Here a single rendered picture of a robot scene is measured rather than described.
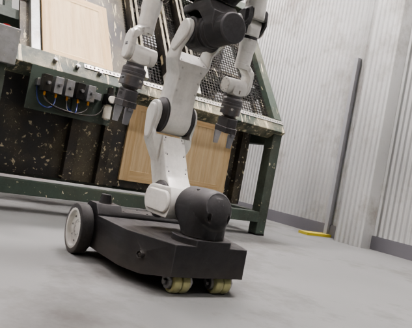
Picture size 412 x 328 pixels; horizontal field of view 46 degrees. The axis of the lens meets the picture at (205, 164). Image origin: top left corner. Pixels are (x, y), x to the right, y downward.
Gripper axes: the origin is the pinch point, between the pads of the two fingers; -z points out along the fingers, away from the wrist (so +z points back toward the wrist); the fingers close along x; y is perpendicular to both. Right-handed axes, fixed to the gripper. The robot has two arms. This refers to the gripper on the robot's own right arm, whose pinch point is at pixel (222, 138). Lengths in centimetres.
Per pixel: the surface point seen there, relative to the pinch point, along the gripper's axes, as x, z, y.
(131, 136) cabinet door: 125, -26, -13
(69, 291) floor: -48, -46, 72
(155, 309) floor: -63, -44, 51
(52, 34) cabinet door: 125, 26, 50
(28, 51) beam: 107, 14, 65
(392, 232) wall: 75, -64, -246
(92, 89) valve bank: 92, 2, 31
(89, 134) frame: 125, -29, 16
